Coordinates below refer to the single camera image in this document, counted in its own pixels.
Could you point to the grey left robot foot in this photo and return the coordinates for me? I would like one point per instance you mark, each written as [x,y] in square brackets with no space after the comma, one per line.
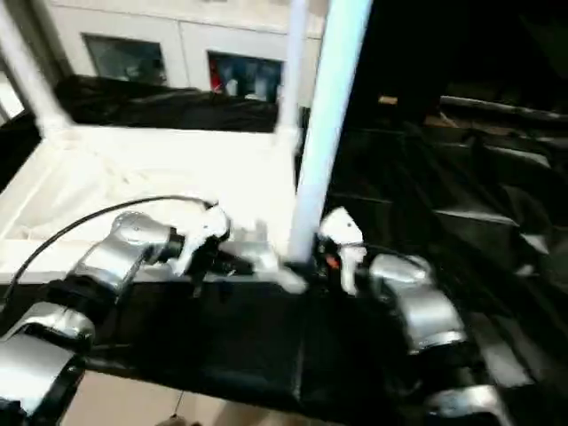
[184,420]

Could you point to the small gold tag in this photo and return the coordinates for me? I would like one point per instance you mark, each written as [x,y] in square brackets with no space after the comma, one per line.
[388,99]

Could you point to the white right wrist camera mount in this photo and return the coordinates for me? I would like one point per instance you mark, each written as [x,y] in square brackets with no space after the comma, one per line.
[342,229]

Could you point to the black mat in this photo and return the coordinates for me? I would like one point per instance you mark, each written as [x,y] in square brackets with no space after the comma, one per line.
[231,346]

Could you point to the white cabinet with glass doors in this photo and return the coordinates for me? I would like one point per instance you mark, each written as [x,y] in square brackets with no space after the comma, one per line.
[186,31]

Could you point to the grey curtain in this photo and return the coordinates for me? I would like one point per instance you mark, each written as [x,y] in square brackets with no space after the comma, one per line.
[49,27]

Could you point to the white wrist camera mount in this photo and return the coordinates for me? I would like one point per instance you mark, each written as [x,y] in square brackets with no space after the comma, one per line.
[209,232]
[342,229]

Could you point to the white plastic table leg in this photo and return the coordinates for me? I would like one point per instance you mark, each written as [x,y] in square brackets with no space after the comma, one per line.
[328,115]
[295,62]
[31,80]

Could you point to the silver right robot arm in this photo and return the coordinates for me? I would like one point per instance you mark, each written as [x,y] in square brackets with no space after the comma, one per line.
[422,306]

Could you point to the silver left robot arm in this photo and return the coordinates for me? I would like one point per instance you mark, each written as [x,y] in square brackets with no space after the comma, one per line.
[115,257]

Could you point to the black metal bar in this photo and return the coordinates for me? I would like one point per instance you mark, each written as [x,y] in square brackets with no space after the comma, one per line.
[506,108]

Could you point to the white plastic table top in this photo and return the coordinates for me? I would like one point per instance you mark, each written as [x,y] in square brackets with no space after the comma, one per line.
[133,169]

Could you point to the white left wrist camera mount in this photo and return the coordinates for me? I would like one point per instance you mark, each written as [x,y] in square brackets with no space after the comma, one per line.
[209,232]

